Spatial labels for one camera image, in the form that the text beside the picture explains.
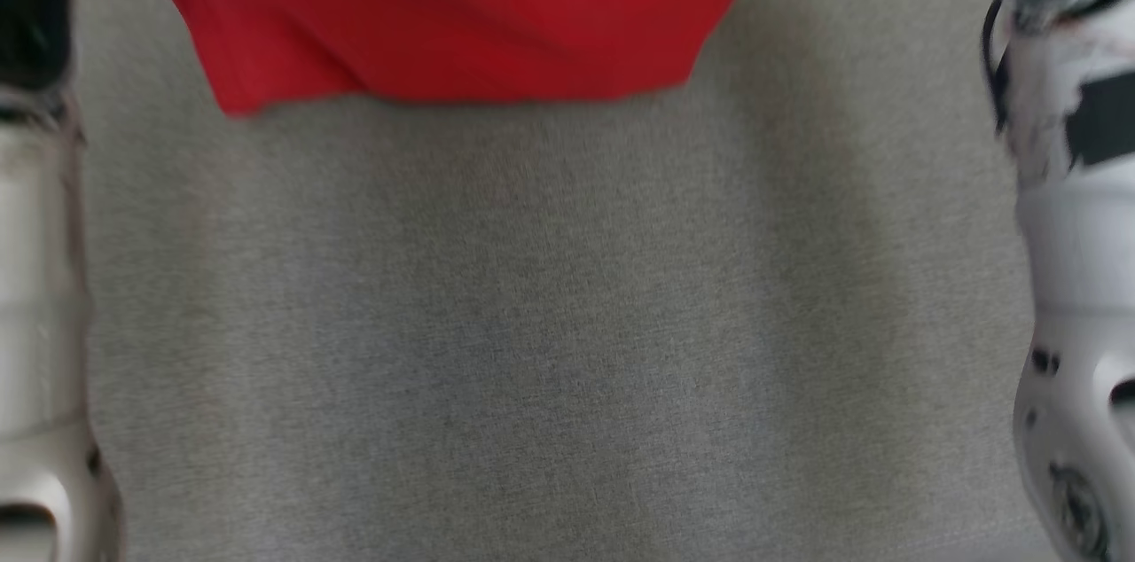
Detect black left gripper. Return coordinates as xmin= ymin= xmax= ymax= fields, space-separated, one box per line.
xmin=0 ymin=0 xmax=143 ymax=95

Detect red shorts with white trim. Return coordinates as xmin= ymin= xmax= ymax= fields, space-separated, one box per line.
xmin=142 ymin=0 xmax=786 ymax=117

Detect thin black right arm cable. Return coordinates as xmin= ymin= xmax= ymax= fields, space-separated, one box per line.
xmin=980 ymin=0 xmax=1012 ymax=135

